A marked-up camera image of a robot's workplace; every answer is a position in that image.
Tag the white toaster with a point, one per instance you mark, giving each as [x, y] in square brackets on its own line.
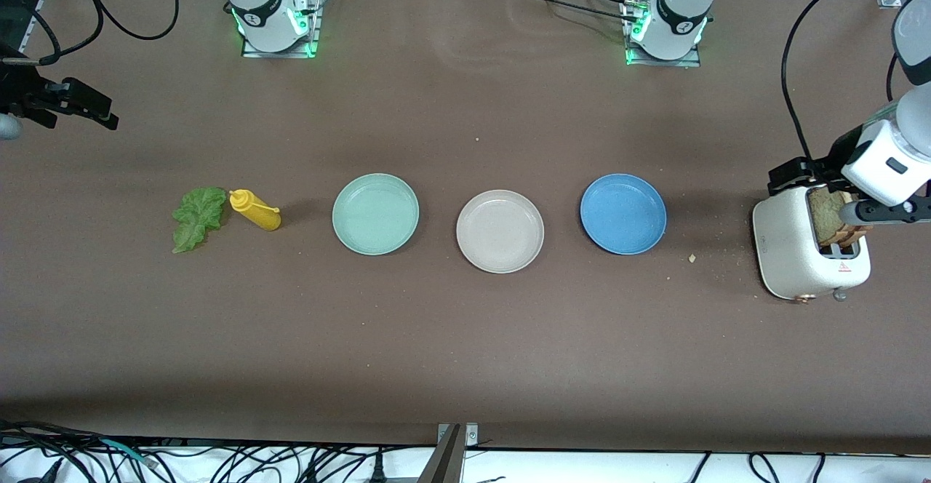
[785, 250]

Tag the mint green plate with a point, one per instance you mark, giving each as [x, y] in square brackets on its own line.
[375, 214]

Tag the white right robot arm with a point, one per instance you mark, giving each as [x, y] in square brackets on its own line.
[262, 3]

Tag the dark metal bar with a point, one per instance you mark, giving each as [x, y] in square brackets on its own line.
[444, 461]

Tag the yellow mustard squeeze bottle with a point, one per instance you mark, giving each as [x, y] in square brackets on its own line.
[258, 212]

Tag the green lettuce leaf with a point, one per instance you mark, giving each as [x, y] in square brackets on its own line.
[196, 217]

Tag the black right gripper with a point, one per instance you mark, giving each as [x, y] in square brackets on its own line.
[17, 94]

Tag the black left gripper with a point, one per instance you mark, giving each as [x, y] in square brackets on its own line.
[822, 169]

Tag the black power plug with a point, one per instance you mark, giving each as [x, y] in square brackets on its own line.
[378, 470]

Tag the beige plate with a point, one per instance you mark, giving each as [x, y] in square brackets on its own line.
[500, 231]

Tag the brown bread slice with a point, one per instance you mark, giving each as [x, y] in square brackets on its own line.
[825, 217]
[858, 234]

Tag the silver metal bracket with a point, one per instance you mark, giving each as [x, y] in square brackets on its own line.
[471, 433]

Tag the blue plate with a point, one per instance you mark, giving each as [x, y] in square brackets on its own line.
[623, 214]

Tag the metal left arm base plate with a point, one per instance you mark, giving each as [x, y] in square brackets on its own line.
[662, 62]

